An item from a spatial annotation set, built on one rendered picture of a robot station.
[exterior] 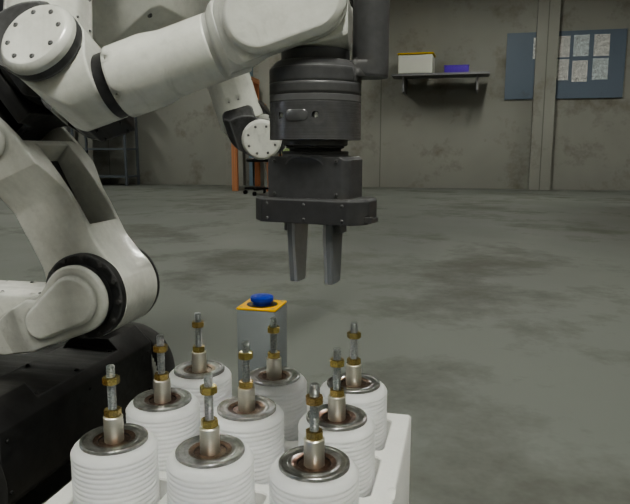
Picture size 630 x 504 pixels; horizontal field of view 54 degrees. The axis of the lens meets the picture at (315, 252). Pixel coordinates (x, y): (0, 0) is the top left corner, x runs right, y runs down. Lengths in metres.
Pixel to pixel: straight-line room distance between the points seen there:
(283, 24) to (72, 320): 0.65
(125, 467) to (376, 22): 0.53
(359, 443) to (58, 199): 0.63
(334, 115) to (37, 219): 0.67
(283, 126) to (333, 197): 0.08
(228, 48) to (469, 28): 9.58
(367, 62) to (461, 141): 9.38
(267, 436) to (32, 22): 0.52
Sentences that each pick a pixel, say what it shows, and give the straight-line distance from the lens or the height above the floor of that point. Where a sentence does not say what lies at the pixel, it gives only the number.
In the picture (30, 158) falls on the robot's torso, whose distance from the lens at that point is 1.09.
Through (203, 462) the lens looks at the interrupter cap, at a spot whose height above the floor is 0.25.
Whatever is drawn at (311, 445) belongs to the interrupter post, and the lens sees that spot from 0.67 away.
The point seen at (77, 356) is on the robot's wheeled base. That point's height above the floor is 0.19.
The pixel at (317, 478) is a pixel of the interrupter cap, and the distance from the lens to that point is 0.66.
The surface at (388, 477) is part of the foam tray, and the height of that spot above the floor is 0.18.
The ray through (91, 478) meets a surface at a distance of 0.75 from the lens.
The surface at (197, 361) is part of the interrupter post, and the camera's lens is 0.96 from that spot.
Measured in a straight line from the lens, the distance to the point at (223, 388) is 0.95.
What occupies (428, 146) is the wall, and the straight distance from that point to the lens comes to 9.98.
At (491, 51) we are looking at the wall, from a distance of 10.08.
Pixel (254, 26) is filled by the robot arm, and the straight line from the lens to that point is 0.57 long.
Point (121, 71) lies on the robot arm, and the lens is 0.63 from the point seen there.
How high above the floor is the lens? 0.58
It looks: 9 degrees down
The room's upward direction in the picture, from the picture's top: straight up
